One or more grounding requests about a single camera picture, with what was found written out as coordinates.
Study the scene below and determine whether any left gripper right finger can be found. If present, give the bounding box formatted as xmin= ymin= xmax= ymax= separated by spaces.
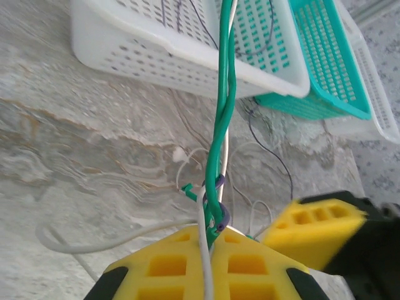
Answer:
xmin=209 ymin=225 xmax=329 ymax=300

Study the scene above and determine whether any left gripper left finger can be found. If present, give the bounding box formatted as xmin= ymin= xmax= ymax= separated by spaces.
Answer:
xmin=83 ymin=224 xmax=209 ymax=300

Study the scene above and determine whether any white cable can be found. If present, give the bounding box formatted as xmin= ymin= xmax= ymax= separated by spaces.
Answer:
xmin=174 ymin=140 xmax=276 ymax=241
xmin=36 ymin=0 xmax=238 ymax=300

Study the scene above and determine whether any green cable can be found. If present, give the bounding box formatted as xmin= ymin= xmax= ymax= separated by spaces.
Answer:
xmin=182 ymin=0 xmax=238 ymax=248

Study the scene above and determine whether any small white lump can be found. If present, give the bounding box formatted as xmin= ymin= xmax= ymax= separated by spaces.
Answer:
xmin=172 ymin=147 xmax=188 ymax=163

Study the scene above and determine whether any white perforated plastic basket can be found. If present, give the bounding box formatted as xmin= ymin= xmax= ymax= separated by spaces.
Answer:
xmin=70 ymin=0 xmax=312 ymax=99
xmin=324 ymin=0 xmax=400 ymax=144

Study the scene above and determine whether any teal perforated plastic basket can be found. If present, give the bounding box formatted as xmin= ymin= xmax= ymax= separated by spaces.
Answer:
xmin=254 ymin=0 xmax=373 ymax=121

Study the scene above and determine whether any aluminium frame post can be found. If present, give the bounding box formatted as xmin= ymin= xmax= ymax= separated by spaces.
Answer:
xmin=356 ymin=0 xmax=400 ymax=26

